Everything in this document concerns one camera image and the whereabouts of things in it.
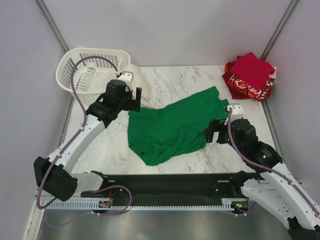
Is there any white cream t-shirt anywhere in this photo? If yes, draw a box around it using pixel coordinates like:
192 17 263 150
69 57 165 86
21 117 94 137
124 63 153 109

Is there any green t-shirt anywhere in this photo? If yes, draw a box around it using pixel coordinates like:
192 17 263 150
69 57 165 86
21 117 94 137
127 87 229 166

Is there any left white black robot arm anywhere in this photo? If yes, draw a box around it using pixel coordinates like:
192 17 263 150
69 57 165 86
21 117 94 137
33 79 142 203

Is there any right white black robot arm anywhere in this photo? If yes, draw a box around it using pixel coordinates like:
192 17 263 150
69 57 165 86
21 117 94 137
204 118 320 240

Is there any white plastic laundry basket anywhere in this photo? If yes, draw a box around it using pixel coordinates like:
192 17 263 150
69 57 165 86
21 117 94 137
55 47 131 105

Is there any red printed folded t-shirt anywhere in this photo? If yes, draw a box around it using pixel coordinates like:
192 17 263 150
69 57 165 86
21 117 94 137
222 61 276 102

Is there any folded crimson red t-shirt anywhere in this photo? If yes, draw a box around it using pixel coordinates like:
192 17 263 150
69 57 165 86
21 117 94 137
230 52 276 89

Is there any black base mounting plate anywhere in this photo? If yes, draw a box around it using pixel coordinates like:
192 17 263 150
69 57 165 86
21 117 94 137
80 170 268 207

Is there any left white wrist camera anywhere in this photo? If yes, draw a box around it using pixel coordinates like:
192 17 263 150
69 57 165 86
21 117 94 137
117 71 134 89

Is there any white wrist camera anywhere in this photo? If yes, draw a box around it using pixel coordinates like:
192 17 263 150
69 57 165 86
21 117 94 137
224 103 245 125
117 71 134 89

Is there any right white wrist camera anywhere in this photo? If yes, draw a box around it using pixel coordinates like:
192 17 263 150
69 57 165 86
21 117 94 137
224 103 245 125

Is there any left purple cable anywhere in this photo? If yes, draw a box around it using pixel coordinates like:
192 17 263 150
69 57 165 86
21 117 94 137
36 55 133 216

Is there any purple cable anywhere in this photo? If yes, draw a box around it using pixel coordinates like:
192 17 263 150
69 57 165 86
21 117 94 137
226 105 320 218
36 55 133 216

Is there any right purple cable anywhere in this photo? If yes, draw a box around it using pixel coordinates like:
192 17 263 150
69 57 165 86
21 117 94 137
226 105 320 218

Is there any white slotted cable duct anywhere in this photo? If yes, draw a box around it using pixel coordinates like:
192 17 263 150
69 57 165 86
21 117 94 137
47 198 247 211

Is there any left aluminium frame post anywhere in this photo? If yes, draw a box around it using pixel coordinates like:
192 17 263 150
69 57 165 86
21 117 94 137
34 0 70 53

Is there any aluminium frame post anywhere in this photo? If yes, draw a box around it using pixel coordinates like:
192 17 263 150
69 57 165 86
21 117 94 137
34 0 70 53
260 0 300 61

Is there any right aluminium frame post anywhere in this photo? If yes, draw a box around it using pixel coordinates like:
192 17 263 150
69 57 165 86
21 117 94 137
260 0 300 61

